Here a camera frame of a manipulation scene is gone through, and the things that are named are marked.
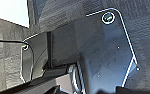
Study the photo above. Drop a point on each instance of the grey robot torso limb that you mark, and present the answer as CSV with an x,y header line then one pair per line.
x,y
41,83

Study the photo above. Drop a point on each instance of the small round base fitting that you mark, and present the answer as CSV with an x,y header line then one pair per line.
x,y
25,46

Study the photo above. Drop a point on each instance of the white wardrobe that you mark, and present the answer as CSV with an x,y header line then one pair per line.
x,y
7,11

